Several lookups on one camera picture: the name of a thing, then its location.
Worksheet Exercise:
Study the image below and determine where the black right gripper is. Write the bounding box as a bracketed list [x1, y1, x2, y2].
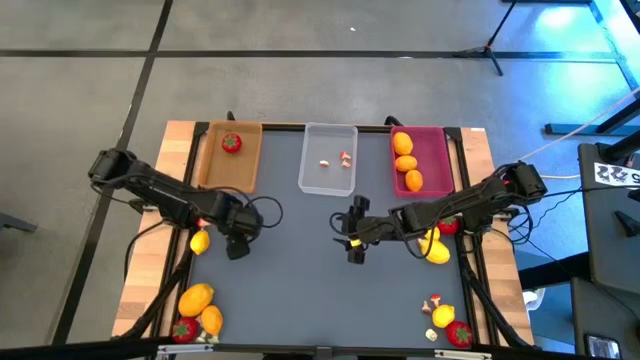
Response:
[344, 195, 402, 266]

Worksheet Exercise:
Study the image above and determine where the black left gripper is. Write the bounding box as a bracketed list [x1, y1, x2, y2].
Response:
[219, 202, 265, 261]

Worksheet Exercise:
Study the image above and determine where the orange toy citrus fruit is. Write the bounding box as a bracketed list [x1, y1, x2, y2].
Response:
[404, 169, 425, 193]
[200, 304, 225, 337]
[394, 154, 419, 173]

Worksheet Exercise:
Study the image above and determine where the large yellow toy lemon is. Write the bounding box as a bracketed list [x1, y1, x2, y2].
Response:
[419, 238, 452, 266]

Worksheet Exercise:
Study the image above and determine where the red toy tomato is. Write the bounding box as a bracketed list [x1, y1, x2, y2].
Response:
[437, 215, 460, 236]
[221, 132, 243, 155]
[445, 320, 474, 349]
[172, 317, 201, 345]

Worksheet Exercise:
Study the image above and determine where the large orange toy mango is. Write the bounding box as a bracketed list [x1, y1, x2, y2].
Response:
[392, 131, 415, 156]
[177, 282, 216, 318]

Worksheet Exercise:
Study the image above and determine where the brown plastic basket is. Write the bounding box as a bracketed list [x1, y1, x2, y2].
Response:
[197, 120, 264, 195]

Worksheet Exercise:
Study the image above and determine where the dark grey table mat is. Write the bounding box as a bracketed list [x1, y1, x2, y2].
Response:
[187, 130, 474, 349]

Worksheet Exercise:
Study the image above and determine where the clear plastic bin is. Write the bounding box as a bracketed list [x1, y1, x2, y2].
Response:
[297, 122, 360, 197]

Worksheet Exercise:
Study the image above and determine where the magenta plastic basket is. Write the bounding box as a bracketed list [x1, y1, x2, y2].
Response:
[389, 125, 455, 199]

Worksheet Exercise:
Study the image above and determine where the black crossbar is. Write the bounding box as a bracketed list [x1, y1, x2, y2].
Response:
[0, 337, 640, 360]

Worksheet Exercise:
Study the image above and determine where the black tripod stand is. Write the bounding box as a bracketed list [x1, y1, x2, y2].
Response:
[452, 0, 521, 77]

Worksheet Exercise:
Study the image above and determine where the grey floor object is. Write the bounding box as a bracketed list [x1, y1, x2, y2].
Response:
[0, 212, 39, 235]

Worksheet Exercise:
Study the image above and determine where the black floor stand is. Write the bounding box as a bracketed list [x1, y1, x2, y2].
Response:
[543, 97, 640, 137]

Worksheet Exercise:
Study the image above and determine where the black cabinet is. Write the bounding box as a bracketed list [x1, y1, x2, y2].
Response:
[577, 141, 640, 296]

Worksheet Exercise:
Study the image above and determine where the white numbered tag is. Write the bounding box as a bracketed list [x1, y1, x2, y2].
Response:
[593, 160, 640, 187]

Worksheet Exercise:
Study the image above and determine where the phone with lit screen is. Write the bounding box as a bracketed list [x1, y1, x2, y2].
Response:
[584, 333, 623, 360]

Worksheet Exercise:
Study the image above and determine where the silver metal bracket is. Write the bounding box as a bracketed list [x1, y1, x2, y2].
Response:
[433, 349, 494, 360]
[156, 343, 201, 357]

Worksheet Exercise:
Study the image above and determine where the white floor cable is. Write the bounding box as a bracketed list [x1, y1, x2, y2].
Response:
[519, 87, 640, 180]

